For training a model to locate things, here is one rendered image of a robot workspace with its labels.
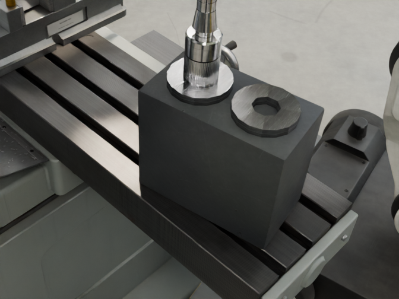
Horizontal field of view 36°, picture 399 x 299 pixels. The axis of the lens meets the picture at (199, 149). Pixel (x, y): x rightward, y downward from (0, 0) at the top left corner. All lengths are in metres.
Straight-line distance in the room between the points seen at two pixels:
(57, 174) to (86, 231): 0.26
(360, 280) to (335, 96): 1.42
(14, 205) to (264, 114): 0.53
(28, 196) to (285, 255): 0.50
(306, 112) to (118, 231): 0.74
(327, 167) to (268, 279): 0.67
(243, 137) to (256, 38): 2.15
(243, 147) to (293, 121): 0.07
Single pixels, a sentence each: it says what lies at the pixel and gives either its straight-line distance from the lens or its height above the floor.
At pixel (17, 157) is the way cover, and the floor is 0.86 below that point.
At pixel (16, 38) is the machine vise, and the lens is 1.16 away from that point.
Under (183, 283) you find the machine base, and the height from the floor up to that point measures 0.20.
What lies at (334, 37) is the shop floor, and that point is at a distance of 3.00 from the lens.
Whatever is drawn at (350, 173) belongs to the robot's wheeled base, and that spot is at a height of 0.59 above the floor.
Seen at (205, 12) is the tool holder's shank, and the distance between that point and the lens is 0.74.
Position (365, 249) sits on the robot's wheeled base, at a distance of 1.38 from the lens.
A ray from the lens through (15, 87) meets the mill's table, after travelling 1.13.
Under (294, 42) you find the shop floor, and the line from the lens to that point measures 2.91.
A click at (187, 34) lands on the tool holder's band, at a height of 1.20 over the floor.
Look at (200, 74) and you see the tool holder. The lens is 0.78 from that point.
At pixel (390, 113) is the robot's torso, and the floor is 0.92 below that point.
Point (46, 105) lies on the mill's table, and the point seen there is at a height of 0.93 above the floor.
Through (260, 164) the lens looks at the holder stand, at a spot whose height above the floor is 1.09.
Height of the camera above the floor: 1.63
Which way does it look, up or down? 45 degrees down
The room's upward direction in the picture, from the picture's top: 5 degrees clockwise
